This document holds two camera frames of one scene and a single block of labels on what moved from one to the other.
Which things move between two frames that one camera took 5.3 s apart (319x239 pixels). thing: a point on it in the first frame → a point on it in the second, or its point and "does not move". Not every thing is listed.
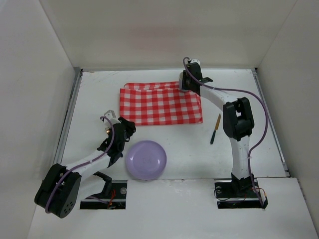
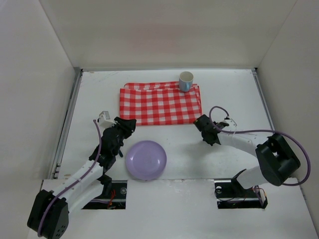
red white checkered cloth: x=159 y=103 does not move
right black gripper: x=186 y=81 → x=204 y=128
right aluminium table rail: x=285 y=170 does not move
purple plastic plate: x=146 y=160 does not move
